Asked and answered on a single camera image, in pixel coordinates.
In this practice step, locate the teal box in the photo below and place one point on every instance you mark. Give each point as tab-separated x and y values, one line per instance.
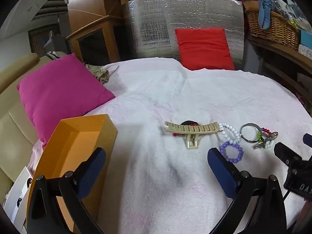
306	43

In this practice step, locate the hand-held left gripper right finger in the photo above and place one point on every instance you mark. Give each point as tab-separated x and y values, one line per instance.
221	170

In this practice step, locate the wicker basket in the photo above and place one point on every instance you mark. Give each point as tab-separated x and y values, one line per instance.
275	31

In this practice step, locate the wooden shelf unit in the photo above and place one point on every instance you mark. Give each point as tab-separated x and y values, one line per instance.
280	63

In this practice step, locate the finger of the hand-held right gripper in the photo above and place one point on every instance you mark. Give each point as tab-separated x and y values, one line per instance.
308	139
285	152

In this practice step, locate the striped cloth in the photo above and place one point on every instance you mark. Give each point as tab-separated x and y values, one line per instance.
54	55

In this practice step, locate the silver bangle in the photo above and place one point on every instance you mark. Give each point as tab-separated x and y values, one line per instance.
251	125

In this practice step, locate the white fleece blanket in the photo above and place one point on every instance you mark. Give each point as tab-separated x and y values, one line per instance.
170	175

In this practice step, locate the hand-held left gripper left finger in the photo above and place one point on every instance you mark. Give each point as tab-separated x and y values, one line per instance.
93	168

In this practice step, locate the silver foil insulation panel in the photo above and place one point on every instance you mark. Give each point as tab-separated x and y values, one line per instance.
151	24

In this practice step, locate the magenta pillow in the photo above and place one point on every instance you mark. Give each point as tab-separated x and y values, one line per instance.
63	92

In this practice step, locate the orange cardboard box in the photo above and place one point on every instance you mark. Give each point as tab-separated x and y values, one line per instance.
65	146

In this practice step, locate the blue cloth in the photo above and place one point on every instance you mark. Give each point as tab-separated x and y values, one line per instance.
265	12

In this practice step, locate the beige leather sofa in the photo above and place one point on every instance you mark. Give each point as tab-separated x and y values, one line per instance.
12	126

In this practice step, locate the dark woven cabinet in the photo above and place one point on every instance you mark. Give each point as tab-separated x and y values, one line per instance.
40	41

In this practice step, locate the beige hair claw clip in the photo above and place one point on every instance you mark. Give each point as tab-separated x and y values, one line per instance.
195	129

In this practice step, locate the red cushion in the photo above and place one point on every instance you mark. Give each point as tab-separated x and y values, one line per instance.
204	48

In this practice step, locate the tall wooden panel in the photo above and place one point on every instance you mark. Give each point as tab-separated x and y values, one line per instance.
85	2

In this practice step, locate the wooden cabinet with dark glass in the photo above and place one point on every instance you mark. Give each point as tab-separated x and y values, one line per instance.
92	43

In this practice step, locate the white paper box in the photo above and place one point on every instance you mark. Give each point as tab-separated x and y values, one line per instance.
18	195

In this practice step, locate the camouflage cloth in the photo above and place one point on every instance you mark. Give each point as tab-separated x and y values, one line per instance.
100	74

